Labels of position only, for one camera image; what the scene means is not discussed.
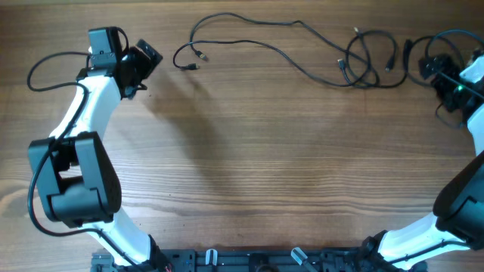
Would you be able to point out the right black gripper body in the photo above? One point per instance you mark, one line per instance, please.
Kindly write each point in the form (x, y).
(448, 88)

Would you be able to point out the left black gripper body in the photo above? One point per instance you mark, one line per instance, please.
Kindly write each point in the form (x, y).
(138, 69)

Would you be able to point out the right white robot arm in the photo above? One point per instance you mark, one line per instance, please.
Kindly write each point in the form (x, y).
(456, 222)

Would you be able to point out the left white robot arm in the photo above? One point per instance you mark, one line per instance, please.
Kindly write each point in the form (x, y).
(74, 188)

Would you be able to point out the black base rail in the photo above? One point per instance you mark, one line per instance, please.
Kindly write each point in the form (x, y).
(189, 260)

